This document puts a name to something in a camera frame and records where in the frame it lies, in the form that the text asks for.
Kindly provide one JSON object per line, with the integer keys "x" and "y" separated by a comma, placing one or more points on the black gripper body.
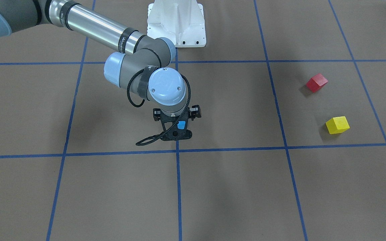
{"x": 195, "y": 111}

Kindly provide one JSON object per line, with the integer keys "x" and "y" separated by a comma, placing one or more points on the white camera mast pedestal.
{"x": 181, "y": 21}

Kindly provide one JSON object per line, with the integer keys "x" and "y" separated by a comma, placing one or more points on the red wooden block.
{"x": 316, "y": 83}

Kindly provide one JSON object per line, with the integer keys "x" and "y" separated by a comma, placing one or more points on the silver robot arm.
{"x": 140, "y": 64}

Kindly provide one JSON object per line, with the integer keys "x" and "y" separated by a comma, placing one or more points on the blue wooden block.
{"x": 181, "y": 125}

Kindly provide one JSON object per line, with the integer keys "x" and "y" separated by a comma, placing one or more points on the yellow wooden block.
{"x": 338, "y": 124}

